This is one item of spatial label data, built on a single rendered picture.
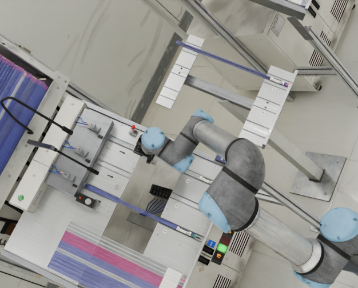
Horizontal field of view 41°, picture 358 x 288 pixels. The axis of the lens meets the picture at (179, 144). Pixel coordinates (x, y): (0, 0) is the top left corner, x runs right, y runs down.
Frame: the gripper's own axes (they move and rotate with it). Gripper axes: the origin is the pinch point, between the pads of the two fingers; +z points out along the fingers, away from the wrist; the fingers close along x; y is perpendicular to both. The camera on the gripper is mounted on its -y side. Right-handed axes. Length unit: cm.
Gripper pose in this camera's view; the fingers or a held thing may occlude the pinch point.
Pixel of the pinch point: (151, 155)
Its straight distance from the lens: 198.0
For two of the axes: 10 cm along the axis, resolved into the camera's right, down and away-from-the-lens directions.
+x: -4.2, 8.8, -2.2
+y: -9.0, -4.3, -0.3
